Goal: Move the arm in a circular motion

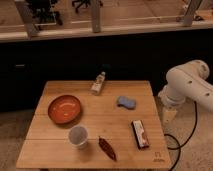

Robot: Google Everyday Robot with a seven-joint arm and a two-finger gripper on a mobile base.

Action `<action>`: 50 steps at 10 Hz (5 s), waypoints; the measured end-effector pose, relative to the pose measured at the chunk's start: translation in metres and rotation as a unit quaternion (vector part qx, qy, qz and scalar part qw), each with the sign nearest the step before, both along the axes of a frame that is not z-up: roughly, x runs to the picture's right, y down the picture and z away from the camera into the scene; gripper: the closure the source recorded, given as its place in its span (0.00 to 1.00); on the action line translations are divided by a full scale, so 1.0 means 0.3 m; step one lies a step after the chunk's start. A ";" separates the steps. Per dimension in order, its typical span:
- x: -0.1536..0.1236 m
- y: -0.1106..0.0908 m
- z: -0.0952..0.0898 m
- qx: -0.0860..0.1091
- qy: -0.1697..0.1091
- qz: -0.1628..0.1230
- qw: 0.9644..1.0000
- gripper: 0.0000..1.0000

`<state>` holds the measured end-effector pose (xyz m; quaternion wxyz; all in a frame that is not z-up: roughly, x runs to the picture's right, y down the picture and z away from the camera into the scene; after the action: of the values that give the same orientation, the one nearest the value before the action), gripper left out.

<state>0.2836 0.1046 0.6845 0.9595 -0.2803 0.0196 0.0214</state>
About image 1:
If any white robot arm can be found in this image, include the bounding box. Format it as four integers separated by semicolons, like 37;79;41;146
158;60;213;123

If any blue sponge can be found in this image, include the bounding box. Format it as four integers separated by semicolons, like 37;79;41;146
117;96;136;109

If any dark red chili pepper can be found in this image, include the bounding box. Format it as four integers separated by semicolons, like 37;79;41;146
98;137;117;161

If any small white bottle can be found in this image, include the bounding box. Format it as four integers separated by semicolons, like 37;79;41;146
91;72;106;95

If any white paper cup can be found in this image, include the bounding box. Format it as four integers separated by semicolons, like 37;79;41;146
68;125;88;149

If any orange bowl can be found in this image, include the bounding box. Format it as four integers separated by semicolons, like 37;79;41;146
48;95;81;124

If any black office chair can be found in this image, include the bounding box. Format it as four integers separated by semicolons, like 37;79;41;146
71;0;103;13
26;0;63;30

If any black cable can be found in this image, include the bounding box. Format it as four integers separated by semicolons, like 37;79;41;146
164;100;199;171

